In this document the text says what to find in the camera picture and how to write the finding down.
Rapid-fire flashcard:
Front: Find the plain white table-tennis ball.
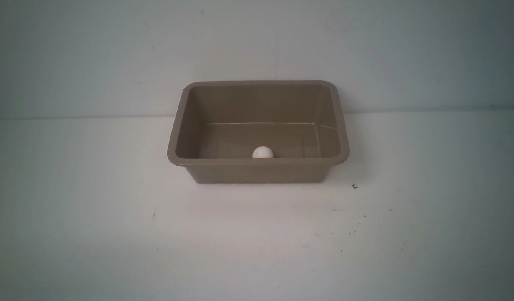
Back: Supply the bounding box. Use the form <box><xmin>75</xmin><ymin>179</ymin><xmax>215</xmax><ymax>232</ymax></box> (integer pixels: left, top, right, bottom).
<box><xmin>252</xmin><ymin>145</ymin><xmax>274</xmax><ymax>159</ymax></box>

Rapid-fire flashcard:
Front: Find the tan plastic storage bin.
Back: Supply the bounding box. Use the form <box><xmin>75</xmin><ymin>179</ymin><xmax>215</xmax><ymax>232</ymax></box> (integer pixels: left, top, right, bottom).
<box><xmin>167</xmin><ymin>80</ymin><xmax>349</xmax><ymax>184</ymax></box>

